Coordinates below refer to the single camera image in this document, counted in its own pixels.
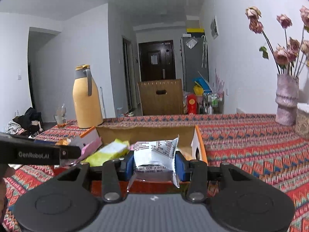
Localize orange cardboard box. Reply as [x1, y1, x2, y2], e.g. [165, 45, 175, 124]
[71, 126, 207, 194]

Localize person's left hand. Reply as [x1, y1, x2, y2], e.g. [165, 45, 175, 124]
[0, 166, 16, 213]

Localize jar of seeds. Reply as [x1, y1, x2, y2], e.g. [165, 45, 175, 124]
[294, 103, 309, 140]

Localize pink snack packet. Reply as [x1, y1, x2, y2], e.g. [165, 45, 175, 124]
[74, 137, 102, 163]

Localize white umbrella on fridge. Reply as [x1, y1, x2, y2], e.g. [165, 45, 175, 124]
[201, 35, 208, 69]

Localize yellow green snack packet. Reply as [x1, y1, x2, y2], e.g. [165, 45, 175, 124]
[82, 139, 130, 167]

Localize drinking glass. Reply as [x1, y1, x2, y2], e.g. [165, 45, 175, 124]
[54, 104, 66, 127]

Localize yellow box on fridge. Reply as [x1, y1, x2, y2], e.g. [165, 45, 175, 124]
[186, 28, 204, 34]

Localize wooden chair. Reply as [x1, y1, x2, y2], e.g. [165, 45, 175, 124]
[138, 79, 184, 116]

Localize black entrance door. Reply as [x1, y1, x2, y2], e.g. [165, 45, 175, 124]
[138, 40, 176, 82]

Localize pink textured vase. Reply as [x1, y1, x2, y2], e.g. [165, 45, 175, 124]
[275, 74, 299, 126]

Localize dried pink roses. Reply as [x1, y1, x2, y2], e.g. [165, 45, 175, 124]
[245, 5, 309, 77]

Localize white snack packet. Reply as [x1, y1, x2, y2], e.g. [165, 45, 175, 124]
[127, 137, 180, 190]

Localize grey refrigerator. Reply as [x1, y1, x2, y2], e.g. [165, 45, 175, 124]
[180, 34, 209, 93]

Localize yellow thermos jug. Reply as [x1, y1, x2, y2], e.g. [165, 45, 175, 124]
[72, 64, 103, 129]

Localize orange gold snack packet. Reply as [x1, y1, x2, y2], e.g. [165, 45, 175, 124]
[55, 138, 71, 146]

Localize wall electrical panel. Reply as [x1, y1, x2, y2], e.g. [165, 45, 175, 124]
[210, 16, 218, 39]

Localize wire storage cart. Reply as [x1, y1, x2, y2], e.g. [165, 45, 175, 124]
[203, 91, 225, 114]

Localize red gift box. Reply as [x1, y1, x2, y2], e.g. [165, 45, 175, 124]
[187, 94, 197, 114]

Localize patterned red tablecloth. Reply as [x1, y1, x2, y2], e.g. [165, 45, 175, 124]
[1, 114, 308, 231]

